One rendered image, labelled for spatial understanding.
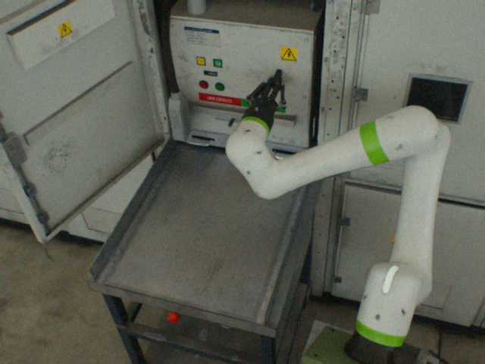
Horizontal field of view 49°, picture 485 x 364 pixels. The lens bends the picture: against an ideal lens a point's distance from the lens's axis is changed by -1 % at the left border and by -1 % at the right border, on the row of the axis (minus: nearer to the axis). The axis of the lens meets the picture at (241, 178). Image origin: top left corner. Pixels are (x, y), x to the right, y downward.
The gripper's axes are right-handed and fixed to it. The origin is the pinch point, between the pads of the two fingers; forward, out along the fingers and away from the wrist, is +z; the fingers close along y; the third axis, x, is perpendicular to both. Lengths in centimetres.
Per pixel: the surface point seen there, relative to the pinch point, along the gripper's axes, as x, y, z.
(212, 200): -38.2, -17.5, -23.2
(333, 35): 16.4, 16.9, 2.6
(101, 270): -38, -41, -61
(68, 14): 29, -55, -22
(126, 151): -32, -55, -13
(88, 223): -103, -100, 1
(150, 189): -38, -41, -24
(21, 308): -123, -118, -43
